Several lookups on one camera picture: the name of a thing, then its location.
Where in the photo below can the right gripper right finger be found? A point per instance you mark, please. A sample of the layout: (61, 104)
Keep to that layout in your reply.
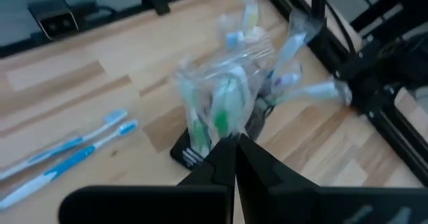
(317, 205)

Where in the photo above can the green white toothbrush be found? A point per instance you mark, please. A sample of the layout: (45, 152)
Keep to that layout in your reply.
(199, 130)
(227, 107)
(316, 92)

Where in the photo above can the black metal table frame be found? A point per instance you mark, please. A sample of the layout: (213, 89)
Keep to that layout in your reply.
(408, 153)

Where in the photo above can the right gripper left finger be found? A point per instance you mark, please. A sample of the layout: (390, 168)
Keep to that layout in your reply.
(150, 204)

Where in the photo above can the blue white toothbrush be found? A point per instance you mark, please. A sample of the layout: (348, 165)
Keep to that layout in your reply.
(67, 162)
(67, 144)
(291, 48)
(234, 39)

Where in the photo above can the black frame bracket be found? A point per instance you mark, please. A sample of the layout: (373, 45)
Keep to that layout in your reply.
(155, 1)

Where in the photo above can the black table-level camera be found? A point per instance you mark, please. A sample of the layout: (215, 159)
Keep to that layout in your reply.
(55, 20)

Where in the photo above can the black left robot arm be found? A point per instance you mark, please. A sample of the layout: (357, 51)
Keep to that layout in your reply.
(404, 58)

